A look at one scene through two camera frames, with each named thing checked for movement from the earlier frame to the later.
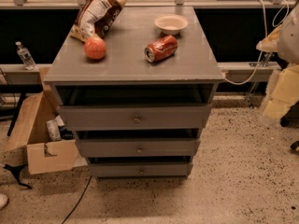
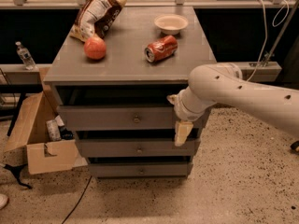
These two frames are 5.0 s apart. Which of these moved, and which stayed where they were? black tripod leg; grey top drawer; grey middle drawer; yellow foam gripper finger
Moved: yellow foam gripper finger
Stayed: grey middle drawer; black tripod leg; grey top drawer
